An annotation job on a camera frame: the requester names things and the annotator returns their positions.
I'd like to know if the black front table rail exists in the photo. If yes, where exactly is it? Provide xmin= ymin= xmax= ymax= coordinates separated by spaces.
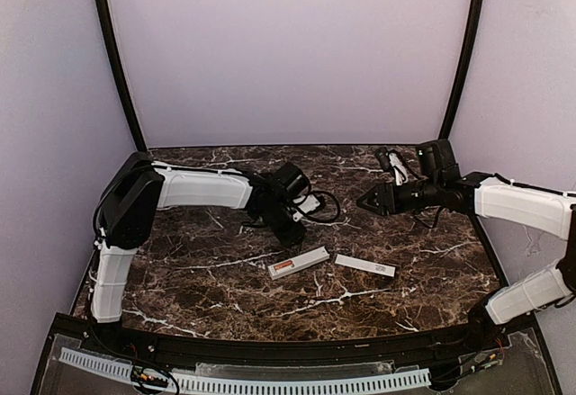
xmin=81 ymin=324 xmax=496 ymax=368

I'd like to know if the right black frame post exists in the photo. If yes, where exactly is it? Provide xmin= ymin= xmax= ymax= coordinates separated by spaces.
xmin=438 ymin=0 xmax=483 ymax=139

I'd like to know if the white remote battery cover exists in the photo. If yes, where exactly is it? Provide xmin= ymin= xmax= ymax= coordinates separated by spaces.
xmin=335 ymin=254 xmax=396 ymax=278

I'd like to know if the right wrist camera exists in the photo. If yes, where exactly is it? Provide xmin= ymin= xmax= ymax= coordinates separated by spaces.
xmin=416 ymin=139 xmax=461 ymax=184

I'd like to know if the white slotted cable duct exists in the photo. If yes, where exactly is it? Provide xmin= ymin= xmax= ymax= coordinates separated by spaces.
xmin=58 ymin=347 xmax=431 ymax=394

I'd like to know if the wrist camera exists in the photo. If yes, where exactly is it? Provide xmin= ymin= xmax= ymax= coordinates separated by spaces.
xmin=272 ymin=162 xmax=326 ymax=221
xmin=416 ymin=139 xmax=461 ymax=184

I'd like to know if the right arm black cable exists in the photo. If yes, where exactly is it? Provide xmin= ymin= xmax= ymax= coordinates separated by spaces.
xmin=411 ymin=208 xmax=446 ymax=230

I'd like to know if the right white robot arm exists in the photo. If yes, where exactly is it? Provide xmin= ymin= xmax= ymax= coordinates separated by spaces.
xmin=356 ymin=172 xmax=575 ymax=326

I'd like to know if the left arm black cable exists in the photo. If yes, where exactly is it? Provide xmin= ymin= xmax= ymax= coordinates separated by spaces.
xmin=305 ymin=191 xmax=342 ymax=224

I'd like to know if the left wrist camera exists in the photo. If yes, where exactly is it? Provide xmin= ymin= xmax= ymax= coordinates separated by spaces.
xmin=272 ymin=162 xmax=326 ymax=221

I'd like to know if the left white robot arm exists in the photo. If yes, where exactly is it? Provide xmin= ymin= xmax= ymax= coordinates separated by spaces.
xmin=91 ymin=152 xmax=320 ymax=324

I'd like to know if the left black frame post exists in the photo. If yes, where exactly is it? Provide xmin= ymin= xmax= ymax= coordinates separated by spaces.
xmin=94 ymin=0 xmax=148 ymax=152

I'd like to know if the black frame post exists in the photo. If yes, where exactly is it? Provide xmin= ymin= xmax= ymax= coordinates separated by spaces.
xmin=94 ymin=0 xmax=148 ymax=152
xmin=438 ymin=0 xmax=483 ymax=139

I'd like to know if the white remote control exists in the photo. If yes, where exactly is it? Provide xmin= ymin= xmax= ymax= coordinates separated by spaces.
xmin=267 ymin=247 xmax=329 ymax=281

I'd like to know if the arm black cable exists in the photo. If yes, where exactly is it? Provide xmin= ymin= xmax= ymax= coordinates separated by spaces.
xmin=411 ymin=208 xmax=446 ymax=230
xmin=305 ymin=191 xmax=342 ymax=224

